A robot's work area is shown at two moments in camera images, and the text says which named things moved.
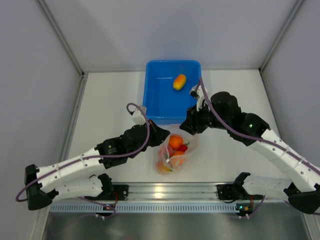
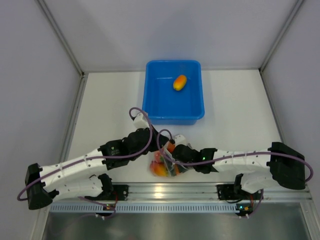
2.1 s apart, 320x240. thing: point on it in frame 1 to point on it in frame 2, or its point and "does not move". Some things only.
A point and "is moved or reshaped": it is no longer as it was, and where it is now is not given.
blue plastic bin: [163, 104] does not move
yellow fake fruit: [179, 81] does not move
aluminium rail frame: [173, 191] does not move
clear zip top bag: [173, 153] is moved or reshaped
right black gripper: [192, 121] to [176, 159]
